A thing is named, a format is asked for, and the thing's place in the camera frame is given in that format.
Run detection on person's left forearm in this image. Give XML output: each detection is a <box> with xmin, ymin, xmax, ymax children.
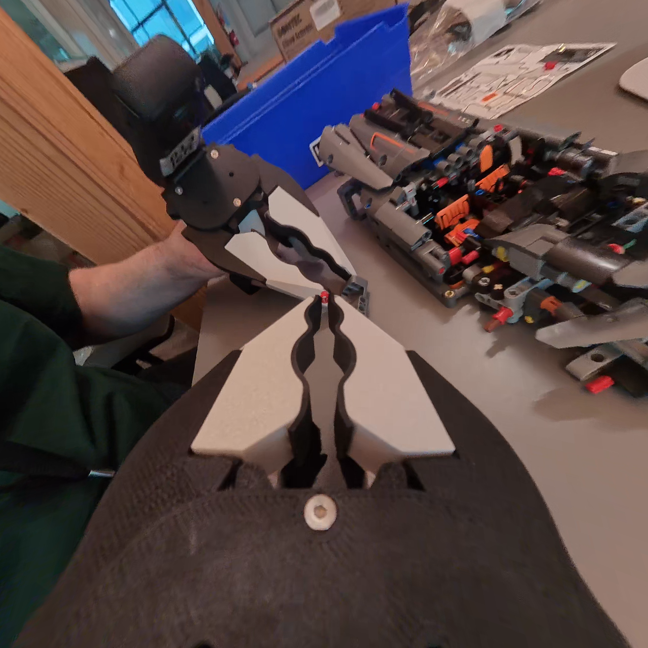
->
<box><xmin>69</xmin><ymin>223</ymin><xmax>226</xmax><ymax>345</ymax></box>

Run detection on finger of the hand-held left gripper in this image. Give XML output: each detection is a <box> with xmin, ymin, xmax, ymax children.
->
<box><xmin>264</xmin><ymin>185</ymin><xmax>356</xmax><ymax>285</ymax></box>
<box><xmin>224</xmin><ymin>210</ymin><xmax>351</xmax><ymax>301</ymax></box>

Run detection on grey lego car model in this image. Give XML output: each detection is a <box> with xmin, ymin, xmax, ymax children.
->
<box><xmin>315</xmin><ymin>88</ymin><xmax>648</xmax><ymax>398</ymax></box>

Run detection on lego sticker sheet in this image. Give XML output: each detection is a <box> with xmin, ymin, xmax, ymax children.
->
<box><xmin>430</xmin><ymin>43</ymin><xmax>617</xmax><ymax>120</ymax></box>

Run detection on wooden post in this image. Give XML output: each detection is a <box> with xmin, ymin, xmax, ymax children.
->
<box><xmin>0</xmin><ymin>10</ymin><xmax>209</xmax><ymax>330</ymax></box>

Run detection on white book stand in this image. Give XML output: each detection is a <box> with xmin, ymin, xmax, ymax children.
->
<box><xmin>619</xmin><ymin>57</ymin><xmax>648</xmax><ymax>102</ymax></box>

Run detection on dark grey lego connector beam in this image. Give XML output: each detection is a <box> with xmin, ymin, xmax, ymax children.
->
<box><xmin>343</xmin><ymin>278</ymin><xmax>372</xmax><ymax>318</ymax></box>

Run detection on black chair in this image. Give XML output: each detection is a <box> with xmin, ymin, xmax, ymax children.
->
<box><xmin>65</xmin><ymin>34</ymin><xmax>239</xmax><ymax>176</ymax></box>

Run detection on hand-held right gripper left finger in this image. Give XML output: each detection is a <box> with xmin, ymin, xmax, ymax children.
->
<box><xmin>191</xmin><ymin>297</ymin><xmax>320</xmax><ymax>476</ymax></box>

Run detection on clear plastic parts bags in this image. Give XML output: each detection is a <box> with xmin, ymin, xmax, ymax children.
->
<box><xmin>409</xmin><ymin>0</ymin><xmax>542</xmax><ymax>90</ymax></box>

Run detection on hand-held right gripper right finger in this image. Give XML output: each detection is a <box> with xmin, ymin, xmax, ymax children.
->
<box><xmin>328</xmin><ymin>296</ymin><xmax>457</xmax><ymax>475</ymax></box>

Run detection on brown cardboard box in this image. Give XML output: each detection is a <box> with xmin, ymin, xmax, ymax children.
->
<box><xmin>268</xmin><ymin>0</ymin><xmax>398</xmax><ymax>64</ymax></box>

